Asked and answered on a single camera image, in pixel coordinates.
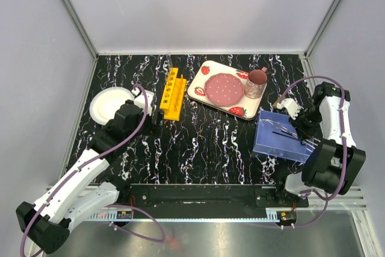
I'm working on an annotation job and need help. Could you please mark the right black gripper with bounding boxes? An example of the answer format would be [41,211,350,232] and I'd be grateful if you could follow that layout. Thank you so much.
[288,105,322,142]

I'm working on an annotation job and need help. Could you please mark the metal crucible tongs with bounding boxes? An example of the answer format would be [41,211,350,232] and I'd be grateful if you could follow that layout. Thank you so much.
[262,119,320,149]

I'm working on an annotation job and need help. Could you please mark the pink patterned mug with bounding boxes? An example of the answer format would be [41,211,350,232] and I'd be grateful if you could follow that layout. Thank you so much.
[244,67,268,99]

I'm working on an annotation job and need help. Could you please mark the glass test tube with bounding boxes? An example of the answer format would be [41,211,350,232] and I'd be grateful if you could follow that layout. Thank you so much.
[165,54,173,70]

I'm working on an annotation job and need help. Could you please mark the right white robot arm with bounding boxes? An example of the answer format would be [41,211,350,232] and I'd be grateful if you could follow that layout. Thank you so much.
[273,82,366,207]

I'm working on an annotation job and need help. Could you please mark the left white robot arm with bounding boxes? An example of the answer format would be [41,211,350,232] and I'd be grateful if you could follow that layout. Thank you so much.
[16,97,154,256]

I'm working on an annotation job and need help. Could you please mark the yellow test tube rack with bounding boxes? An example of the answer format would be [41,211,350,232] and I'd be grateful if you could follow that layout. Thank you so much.
[159,67,187,121]

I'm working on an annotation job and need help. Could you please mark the blue plastic box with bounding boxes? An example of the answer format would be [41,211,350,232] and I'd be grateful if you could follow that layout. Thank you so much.
[253,111,314,163]

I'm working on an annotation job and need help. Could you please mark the white paper plate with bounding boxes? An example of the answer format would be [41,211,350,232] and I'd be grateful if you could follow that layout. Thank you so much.
[89,87,134,126]

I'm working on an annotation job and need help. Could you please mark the strawberry pattern tray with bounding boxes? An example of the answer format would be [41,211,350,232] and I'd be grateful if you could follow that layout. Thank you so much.
[187,60,262,120]

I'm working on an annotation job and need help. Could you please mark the pink polka dot plate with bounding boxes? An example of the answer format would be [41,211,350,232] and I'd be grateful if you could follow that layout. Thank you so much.
[204,73,244,107]

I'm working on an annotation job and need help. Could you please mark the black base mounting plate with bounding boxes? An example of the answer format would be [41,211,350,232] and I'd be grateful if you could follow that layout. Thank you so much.
[118,184,309,220]

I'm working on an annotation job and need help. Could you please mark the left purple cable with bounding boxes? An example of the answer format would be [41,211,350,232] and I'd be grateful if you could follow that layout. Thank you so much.
[19,82,166,257]

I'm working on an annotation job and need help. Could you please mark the purple cable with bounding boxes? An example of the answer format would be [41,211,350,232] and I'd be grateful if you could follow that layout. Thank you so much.
[249,75,350,229]
[19,82,166,257]

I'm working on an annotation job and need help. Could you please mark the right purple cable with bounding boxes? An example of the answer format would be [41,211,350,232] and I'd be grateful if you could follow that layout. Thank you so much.
[249,75,350,229]

